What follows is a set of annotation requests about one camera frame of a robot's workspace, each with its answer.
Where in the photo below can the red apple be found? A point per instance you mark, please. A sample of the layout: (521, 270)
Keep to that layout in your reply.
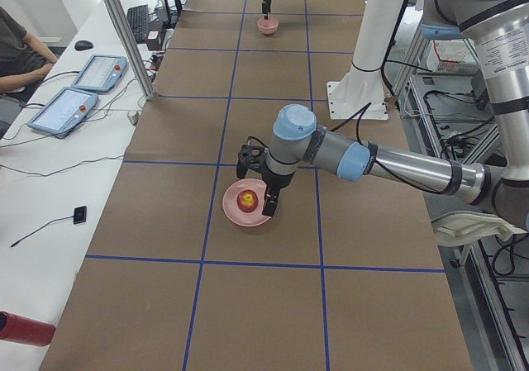
(247, 201)

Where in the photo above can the pink bowl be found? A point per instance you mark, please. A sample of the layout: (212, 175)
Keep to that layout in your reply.
(268, 26)

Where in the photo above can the pink plate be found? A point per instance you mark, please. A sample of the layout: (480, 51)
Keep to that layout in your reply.
(231, 210)

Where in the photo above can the black keyboard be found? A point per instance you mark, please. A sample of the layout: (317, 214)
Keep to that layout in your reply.
(138, 20)

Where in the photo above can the far blue teach pendant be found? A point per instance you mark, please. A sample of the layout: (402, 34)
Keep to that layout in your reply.
(101, 73)

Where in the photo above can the blue teach pendant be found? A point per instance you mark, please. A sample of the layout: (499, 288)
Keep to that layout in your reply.
(66, 110)
(101, 73)

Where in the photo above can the black computer mouse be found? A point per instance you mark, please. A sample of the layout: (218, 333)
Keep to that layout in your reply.
(82, 45)

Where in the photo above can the small black puck device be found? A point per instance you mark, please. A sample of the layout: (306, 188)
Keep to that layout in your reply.
(80, 215)

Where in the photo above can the near blue teach pendant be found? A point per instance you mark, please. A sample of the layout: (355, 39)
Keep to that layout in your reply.
(66, 110)

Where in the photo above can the seated person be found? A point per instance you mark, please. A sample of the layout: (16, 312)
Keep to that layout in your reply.
(25, 60)

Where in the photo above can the red water bottle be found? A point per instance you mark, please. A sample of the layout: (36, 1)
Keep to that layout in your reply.
(22, 330)

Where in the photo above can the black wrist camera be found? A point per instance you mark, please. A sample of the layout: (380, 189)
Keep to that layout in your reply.
(249, 158)

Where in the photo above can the white central pedestal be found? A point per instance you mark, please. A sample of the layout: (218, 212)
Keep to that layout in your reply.
(363, 83)

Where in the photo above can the aluminium frame post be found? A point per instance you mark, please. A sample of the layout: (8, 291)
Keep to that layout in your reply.
(124, 33)

